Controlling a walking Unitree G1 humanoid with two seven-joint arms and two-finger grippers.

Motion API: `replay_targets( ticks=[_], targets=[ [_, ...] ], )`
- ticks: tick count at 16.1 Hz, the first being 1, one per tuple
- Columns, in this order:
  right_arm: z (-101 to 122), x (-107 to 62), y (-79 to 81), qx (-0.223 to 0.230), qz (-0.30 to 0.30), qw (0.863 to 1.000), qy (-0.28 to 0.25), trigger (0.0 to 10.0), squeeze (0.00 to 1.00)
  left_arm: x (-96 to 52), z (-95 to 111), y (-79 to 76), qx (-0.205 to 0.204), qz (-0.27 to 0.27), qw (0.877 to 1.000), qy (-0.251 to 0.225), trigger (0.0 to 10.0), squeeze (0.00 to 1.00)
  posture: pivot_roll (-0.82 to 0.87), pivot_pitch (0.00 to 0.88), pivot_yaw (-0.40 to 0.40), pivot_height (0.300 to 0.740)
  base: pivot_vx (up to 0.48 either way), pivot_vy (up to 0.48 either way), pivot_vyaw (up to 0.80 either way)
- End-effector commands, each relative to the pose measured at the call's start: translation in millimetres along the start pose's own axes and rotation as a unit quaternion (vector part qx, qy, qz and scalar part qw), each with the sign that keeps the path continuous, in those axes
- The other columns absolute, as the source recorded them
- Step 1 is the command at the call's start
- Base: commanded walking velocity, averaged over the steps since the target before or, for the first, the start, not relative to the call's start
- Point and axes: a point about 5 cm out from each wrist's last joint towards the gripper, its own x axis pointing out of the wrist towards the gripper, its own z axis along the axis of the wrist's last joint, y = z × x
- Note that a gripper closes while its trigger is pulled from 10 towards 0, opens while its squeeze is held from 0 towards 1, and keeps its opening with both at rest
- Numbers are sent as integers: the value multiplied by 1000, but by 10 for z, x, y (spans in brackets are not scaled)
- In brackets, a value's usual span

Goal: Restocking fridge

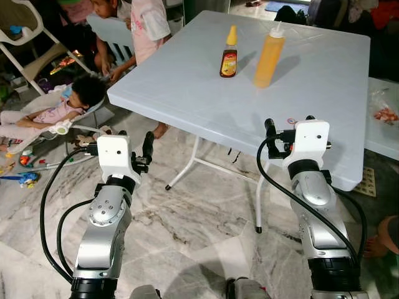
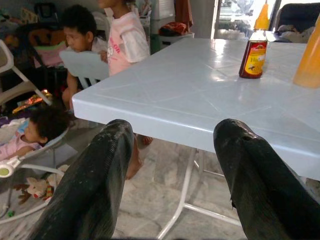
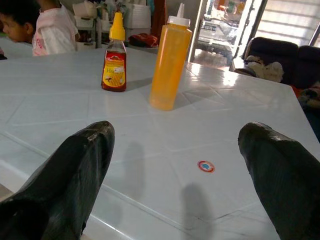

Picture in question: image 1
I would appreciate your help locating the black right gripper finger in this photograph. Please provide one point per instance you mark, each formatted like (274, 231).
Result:
(310, 118)
(270, 128)

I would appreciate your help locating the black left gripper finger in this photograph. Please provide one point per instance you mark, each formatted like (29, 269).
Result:
(148, 146)
(121, 133)

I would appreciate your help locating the orange squeeze bottle white nozzle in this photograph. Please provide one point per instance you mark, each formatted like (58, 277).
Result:
(268, 59)

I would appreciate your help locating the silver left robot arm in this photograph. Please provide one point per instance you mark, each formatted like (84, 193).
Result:
(106, 243)

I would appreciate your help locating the large white plastic folding table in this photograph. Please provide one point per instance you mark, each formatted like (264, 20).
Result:
(312, 93)

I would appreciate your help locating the white baby bouncer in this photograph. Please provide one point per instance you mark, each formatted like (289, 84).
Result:
(62, 128)

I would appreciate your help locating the baby in pink clothes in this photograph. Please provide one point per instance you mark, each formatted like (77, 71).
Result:
(56, 112)

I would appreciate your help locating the clear plastic bag red contents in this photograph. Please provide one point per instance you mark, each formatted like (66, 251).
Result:
(385, 112)

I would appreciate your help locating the small white plastic table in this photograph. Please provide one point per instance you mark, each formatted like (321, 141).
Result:
(383, 137)

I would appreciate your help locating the brown syrup bottle yellow cap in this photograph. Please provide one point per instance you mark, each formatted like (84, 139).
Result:
(228, 62)

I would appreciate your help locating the yellowish perforated floor mat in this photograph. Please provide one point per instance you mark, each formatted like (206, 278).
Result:
(368, 184)

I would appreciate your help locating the pale blue plastic chair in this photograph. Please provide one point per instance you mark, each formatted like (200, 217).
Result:
(109, 31)

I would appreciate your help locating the blue plastic toy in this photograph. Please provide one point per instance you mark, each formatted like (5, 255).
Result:
(28, 180)

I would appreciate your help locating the person in pink shirt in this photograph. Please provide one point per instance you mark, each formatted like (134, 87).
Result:
(149, 25)

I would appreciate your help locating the blue floor mat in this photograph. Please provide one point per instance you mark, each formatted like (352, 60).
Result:
(277, 6)

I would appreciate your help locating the crouching child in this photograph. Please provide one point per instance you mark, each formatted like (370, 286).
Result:
(112, 9)

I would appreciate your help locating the grey left robot leg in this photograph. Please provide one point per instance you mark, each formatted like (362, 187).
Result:
(144, 293)

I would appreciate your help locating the grey robot leg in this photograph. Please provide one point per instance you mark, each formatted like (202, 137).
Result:
(249, 289)
(144, 293)

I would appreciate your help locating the barefoot person in dark shorts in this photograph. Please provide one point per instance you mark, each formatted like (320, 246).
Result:
(377, 246)

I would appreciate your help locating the white plastic armchair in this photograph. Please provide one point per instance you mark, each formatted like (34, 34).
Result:
(12, 38)

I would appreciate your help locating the grey right robot leg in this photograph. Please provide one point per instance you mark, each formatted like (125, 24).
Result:
(249, 289)

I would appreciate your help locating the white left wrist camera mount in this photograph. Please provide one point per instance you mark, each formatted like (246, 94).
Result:
(115, 156)

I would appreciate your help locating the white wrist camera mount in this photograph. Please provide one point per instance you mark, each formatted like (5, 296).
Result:
(310, 143)
(115, 156)

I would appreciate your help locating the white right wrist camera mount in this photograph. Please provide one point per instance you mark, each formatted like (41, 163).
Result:
(310, 143)

